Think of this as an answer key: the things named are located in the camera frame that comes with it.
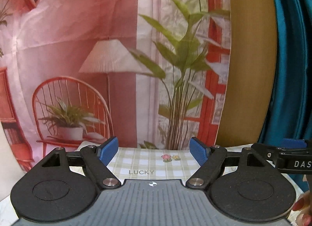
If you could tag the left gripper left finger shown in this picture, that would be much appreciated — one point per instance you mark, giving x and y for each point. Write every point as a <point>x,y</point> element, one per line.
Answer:
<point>96,159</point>

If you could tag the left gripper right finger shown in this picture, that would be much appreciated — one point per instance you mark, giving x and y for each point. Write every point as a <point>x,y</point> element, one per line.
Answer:
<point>210,160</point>

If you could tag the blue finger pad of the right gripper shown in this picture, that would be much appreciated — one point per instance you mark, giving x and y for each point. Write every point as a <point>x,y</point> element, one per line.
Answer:
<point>293,143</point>

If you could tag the right hand red nails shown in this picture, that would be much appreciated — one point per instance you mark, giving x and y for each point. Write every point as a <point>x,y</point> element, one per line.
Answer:
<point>303,205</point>

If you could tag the teal curtain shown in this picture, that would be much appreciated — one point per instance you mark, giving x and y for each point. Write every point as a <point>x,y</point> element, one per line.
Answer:
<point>289,111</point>

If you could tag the green checked tablecloth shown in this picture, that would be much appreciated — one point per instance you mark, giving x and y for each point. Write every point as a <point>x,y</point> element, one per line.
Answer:
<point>137,163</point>

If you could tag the wooden headboard panel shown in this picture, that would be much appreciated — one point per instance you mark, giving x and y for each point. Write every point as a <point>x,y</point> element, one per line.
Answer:
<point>251,72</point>

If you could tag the printed room backdrop cloth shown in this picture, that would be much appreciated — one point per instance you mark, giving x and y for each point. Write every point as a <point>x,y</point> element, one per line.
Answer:
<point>151,72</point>

